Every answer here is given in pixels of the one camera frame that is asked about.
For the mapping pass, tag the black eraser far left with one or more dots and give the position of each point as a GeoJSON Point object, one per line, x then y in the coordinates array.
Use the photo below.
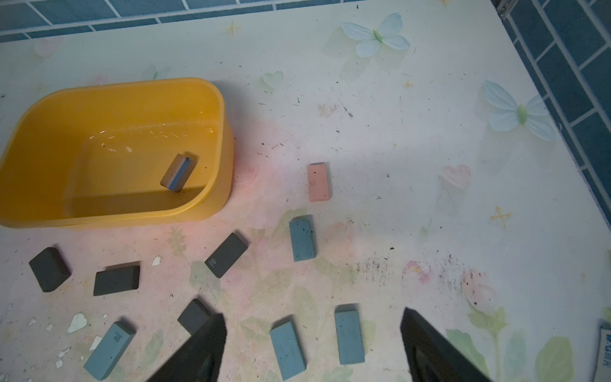
{"type": "Point", "coordinates": [50, 269]}

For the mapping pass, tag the brown blue eraser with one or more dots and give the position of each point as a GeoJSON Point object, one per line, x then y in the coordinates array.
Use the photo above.
{"type": "Point", "coordinates": [178, 173]}

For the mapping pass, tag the pink eraser upper right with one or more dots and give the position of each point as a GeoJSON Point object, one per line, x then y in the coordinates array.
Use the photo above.
{"type": "Point", "coordinates": [318, 182]}

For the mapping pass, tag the yellow plastic storage box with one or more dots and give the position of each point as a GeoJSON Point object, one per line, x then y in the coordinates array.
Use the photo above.
{"type": "Point", "coordinates": [95, 156]}

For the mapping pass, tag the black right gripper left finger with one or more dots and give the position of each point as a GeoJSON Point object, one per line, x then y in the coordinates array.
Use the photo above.
{"type": "Point", "coordinates": [199, 359]}

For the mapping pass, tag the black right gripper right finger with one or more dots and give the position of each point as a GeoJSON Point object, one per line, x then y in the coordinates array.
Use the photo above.
{"type": "Point", "coordinates": [430, 356]}

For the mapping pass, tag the black eraser centre top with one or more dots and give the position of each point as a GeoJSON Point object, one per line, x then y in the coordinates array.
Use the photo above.
{"type": "Point", "coordinates": [116, 280]}

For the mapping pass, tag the teal eraser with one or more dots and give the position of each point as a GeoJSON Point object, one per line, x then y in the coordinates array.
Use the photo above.
{"type": "Point", "coordinates": [302, 241]}
{"type": "Point", "coordinates": [288, 351]}
{"type": "Point", "coordinates": [349, 337]}

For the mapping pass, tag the light blue eraser centre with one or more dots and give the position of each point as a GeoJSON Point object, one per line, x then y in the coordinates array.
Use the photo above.
{"type": "Point", "coordinates": [110, 349]}

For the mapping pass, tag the black eraser top right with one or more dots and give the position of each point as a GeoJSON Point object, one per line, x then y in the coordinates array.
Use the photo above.
{"type": "Point", "coordinates": [225, 256]}

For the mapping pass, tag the black eraser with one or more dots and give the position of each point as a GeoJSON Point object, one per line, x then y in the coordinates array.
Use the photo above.
{"type": "Point", "coordinates": [116, 280]}
{"type": "Point", "coordinates": [194, 316]}
{"type": "Point", "coordinates": [50, 269]}
{"type": "Point", "coordinates": [225, 256]}

